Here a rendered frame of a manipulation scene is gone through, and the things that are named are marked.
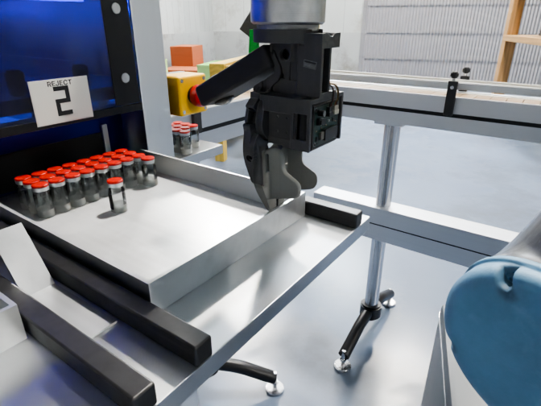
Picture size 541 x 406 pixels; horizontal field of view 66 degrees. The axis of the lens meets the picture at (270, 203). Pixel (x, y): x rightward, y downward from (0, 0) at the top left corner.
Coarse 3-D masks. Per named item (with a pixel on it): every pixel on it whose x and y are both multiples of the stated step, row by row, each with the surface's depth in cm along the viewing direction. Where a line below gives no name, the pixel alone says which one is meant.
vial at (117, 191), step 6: (108, 186) 55; (114, 186) 55; (120, 186) 55; (108, 192) 56; (114, 192) 55; (120, 192) 56; (114, 198) 56; (120, 198) 56; (114, 204) 56; (120, 204) 56; (126, 204) 57; (114, 210) 56; (120, 210) 56
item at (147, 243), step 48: (144, 192) 64; (192, 192) 64; (240, 192) 62; (48, 240) 46; (96, 240) 50; (144, 240) 50; (192, 240) 50; (240, 240) 46; (144, 288) 36; (192, 288) 41
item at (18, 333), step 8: (0, 296) 34; (0, 304) 35; (8, 304) 33; (16, 304) 33; (0, 312) 32; (8, 312) 33; (16, 312) 33; (0, 320) 33; (8, 320) 33; (16, 320) 34; (0, 328) 33; (8, 328) 33; (16, 328) 34; (0, 336) 33; (8, 336) 33; (16, 336) 34; (24, 336) 35; (0, 344) 33; (8, 344) 34; (16, 344) 34; (0, 352) 33
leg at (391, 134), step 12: (384, 132) 130; (396, 132) 128; (384, 144) 131; (396, 144) 130; (384, 156) 132; (396, 156) 132; (384, 168) 133; (384, 180) 135; (384, 192) 136; (384, 204) 138; (372, 240) 146; (372, 252) 147; (384, 252) 147; (372, 264) 148; (372, 276) 150; (372, 288) 152; (372, 300) 154
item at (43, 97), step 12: (36, 84) 55; (48, 84) 56; (60, 84) 58; (72, 84) 59; (84, 84) 60; (36, 96) 55; (48, 96) 57; (60, 96) 58; (72, 96) 59; (84, 96) 61; (36, 108) 56; (48, 108) 57; (72, 108) 60; (84, 108) 61; (36, 120) 56; (48, 120) 57; (60, 120) 59; (72, 120) 60
